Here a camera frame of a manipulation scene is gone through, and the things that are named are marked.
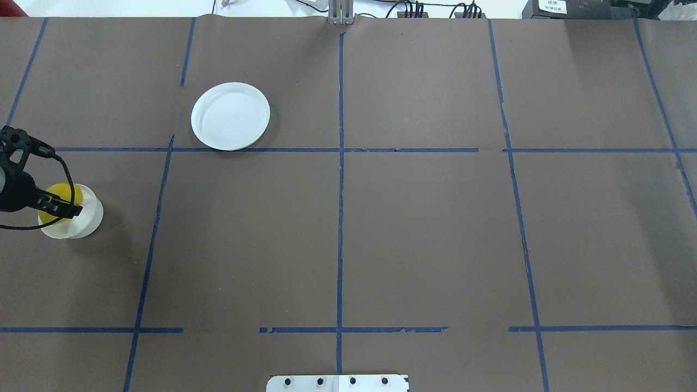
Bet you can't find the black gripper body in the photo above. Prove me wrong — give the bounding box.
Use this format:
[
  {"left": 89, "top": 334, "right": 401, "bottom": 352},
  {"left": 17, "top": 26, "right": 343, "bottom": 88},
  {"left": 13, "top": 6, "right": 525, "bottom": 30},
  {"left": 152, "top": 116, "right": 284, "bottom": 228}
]
[{"left": 1, "top": 170, "right": 38, "bottom": 212}]

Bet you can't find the yellow lemon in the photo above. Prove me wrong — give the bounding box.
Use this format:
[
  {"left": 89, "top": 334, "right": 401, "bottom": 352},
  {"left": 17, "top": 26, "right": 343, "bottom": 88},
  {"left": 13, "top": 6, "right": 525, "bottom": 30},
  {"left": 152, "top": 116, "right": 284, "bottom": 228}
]
[{"left": 38, "top": 183, "right": 84, "bottom": 225}]

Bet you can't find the white bowl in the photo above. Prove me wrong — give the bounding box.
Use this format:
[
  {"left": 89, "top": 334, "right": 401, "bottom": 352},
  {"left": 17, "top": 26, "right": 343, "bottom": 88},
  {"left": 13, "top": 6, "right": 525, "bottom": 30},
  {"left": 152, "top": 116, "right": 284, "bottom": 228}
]
[{"left": 40, "top": 183, "right": 103, "bottom": 239}]

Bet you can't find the white round plate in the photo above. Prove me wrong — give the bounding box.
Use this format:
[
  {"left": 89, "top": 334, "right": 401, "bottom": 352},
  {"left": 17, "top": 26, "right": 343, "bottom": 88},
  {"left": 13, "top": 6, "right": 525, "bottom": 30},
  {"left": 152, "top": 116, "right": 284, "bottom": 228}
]
[{"left": 190, "top": 82, "right": 271, "bottom": 151}]

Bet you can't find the black power strip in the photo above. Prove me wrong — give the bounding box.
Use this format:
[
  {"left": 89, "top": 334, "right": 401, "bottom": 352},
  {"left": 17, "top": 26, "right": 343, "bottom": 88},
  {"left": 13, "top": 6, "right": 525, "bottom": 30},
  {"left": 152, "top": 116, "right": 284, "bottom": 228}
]
[{"left": 387, "top": 1, "right": 486, "bottom": 19}]

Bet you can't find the black box with label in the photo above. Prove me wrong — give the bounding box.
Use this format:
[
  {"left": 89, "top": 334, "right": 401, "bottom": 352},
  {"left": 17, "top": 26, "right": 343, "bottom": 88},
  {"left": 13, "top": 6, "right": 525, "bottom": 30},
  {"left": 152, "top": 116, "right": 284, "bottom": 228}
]
[{"left": 521, "top": 1, "right": 634, "bottom": 20}]

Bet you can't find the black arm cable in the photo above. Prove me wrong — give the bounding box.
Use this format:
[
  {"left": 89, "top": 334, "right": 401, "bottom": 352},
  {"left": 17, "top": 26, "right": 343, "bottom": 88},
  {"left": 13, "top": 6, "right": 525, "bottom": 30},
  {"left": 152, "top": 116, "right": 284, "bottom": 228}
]
[{"left": 0, "top": 147, "right": 77, "bottom": 231}]

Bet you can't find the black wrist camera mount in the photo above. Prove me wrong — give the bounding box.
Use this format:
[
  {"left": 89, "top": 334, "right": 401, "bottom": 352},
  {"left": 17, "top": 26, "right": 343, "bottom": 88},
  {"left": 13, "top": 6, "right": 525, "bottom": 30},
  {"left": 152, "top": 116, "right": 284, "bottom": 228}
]
[{"left": 1, "top": 126, "right": 57, "bottom": 177}]

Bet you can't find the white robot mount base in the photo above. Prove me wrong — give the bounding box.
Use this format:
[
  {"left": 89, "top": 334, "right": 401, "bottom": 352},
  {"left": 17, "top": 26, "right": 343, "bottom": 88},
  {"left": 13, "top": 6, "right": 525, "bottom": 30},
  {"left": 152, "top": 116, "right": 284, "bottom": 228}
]
[{"left": 266, "top": 374, "right": 410, "bottom": 391}]

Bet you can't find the grey aluminium camera post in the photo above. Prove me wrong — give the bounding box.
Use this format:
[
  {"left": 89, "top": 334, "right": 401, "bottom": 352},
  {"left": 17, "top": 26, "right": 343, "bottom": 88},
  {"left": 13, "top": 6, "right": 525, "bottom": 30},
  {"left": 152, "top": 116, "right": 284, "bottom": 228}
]
[{"left": 328, "top": 0, "right": 355, "bottom": 26}]

